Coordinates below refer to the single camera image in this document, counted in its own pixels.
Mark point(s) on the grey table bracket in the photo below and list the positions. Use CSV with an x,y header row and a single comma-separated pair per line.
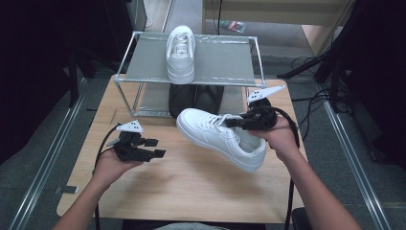
x,y
67,189

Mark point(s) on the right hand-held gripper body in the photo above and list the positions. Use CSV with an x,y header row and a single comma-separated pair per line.
x,y
261,115

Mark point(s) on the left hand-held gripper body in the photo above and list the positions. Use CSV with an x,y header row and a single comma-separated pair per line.
x,y
129,148

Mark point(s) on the black chair armrest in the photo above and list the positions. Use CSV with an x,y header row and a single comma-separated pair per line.
x,y
301,220

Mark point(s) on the black upright stand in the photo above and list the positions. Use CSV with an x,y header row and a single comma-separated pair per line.
x,y
74,80

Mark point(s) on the black slipper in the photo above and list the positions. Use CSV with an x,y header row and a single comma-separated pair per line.
x,y
209,97
181,99

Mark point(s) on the person's left hand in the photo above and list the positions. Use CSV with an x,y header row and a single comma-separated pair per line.
x,y
110,169

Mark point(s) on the light wooden furniture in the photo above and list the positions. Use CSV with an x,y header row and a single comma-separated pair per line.
x,y
271,12

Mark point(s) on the person's right hand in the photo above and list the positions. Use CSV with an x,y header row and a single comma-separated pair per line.
x,y
282,139

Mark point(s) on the person's grey clothing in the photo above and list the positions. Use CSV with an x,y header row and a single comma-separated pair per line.
x,y
185,226

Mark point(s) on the white sneaker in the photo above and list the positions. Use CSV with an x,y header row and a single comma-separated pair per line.
x,y
220,140
180,57

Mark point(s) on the black tripod stand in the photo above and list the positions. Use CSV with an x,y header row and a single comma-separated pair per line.
x,y
306,65

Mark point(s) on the grey cabinet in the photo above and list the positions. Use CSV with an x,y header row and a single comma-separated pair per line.
x,y
137,14

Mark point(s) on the metal floor rail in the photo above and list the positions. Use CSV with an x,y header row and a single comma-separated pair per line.
x,y
354,159
41,169

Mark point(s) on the metal frame shoe rack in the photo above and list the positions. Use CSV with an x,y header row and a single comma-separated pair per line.
x,y
223,60

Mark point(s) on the colourful packet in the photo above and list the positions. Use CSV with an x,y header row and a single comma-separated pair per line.
x,y
234,26

